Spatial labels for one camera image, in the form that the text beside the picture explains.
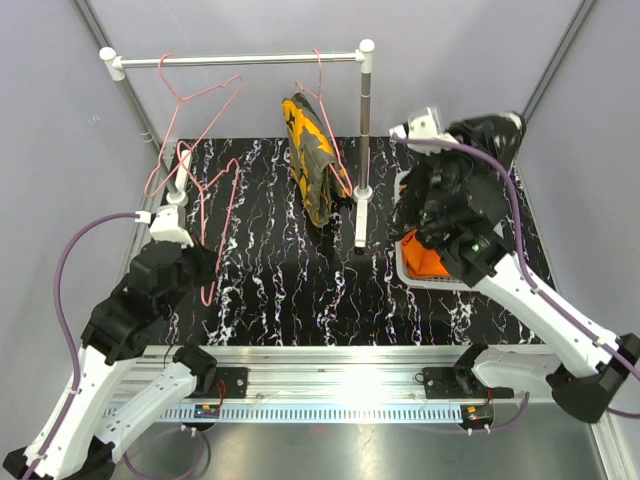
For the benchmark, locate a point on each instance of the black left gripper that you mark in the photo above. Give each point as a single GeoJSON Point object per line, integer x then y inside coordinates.
{"type": "Point", "coordinates": [207, 261]}

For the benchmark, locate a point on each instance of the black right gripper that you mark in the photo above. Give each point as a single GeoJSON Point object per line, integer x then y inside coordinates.
{"type": "Point", "coordinates": [433, 160]}

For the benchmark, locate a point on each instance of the orange trousers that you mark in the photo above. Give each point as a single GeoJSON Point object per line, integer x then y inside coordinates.
{"type": "Point", "coordinates": [421, 263]}

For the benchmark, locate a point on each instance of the black and white trousers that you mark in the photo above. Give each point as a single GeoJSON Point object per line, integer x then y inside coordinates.
{"type": "Point", "coordinates": [492, 142]}

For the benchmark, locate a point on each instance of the yellow and grey camouflage trousers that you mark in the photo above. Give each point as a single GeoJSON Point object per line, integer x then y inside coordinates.
{"type": "Point", "coordinates": [315, 164]}

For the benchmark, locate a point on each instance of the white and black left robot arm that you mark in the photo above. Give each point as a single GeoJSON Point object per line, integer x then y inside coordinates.
{"type": "Point", "coordinates": [78, 442]}

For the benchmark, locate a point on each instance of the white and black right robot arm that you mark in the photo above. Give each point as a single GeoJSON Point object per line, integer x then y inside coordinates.
{"type": "Point", "coordinates": [594, 361]}

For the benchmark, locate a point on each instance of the black marble pattern mat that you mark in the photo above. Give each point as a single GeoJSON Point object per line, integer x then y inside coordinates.
{"type": "Point", "coordinates": [284, 282]}

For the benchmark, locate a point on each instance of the white plastic basket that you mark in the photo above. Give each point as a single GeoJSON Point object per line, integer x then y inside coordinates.
{"type": "Point", "coordinates": [435, 283]}

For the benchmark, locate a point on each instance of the metal clothes rack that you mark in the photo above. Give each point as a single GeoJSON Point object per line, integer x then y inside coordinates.
{"type": "Point", "coordinates": [363, 55]}

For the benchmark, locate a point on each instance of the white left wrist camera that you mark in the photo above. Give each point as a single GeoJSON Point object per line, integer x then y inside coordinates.
{"type": "Point", "coordinates": [167, 224]}

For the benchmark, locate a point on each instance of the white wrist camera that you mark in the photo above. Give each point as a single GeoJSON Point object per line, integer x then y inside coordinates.
{"type": "Point", "coordinates": [167, 224]}
{"type": "Point", "coordinates": [421, 124]}

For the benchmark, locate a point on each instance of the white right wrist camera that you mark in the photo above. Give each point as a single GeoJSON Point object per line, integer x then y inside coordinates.
{"type": "Point", "coordinates": [421, 124]}

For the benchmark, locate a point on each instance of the aluminium mounting rail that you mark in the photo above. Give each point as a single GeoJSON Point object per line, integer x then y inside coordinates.
{"type": "Point", "coordinates": [370, 385]}

